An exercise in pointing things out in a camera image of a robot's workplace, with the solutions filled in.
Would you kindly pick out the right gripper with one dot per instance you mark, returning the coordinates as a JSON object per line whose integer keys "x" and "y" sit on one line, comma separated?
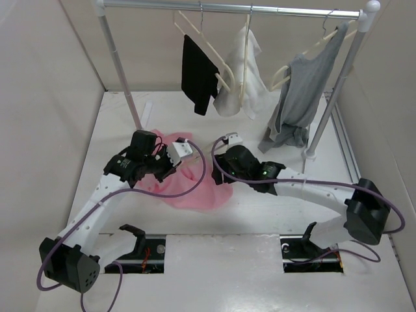
{"x": 222, "y": 161}

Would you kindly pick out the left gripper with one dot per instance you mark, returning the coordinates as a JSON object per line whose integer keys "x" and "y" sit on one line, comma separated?
{"x": 169, "y": 168}

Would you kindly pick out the pink t shirt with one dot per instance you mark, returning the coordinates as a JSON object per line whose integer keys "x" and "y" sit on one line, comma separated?
{"x": 206, "y": 197}

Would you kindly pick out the cream plastic hanger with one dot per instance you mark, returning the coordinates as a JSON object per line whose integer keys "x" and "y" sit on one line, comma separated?
{"x": 206, "y": 151}

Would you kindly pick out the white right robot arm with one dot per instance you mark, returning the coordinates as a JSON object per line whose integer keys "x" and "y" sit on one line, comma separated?
{"x": 362, "y": 212}

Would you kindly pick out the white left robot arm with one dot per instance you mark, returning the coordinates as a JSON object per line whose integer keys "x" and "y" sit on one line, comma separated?
{"x": 74, "y": 259}

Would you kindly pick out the white shirt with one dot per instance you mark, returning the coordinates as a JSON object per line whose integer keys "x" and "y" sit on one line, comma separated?
{"x": 251, "y": 94}

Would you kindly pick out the cream hanger with white shirt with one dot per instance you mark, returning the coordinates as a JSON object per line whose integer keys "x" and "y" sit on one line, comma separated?
{"x": 245, "y": 64}

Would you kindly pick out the cream hanger with grey shirt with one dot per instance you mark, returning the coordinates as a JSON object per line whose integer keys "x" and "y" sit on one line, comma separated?
{"x": 275, "y": 84}

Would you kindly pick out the black shirt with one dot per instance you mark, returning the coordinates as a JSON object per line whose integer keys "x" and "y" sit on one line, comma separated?
{"x": 198, "y": 76}

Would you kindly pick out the cream hanger with black shirt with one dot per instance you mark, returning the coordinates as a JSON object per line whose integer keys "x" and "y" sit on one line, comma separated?
{"x": 230, "y": 84}

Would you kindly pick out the grey tank top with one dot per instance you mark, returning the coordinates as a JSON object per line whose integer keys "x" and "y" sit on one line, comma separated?
{"x": 300, "y": 96}

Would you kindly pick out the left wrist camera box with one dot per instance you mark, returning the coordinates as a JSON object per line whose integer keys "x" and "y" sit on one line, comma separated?
{"x": 177, "y": 151}

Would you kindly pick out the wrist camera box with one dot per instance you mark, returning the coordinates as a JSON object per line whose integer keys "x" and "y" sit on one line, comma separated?
{"x": 177, "y": 151}
{"x": 233, "y": 139}

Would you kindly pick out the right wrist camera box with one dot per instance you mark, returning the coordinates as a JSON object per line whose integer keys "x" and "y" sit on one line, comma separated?
{"x": 233, "y": 139}

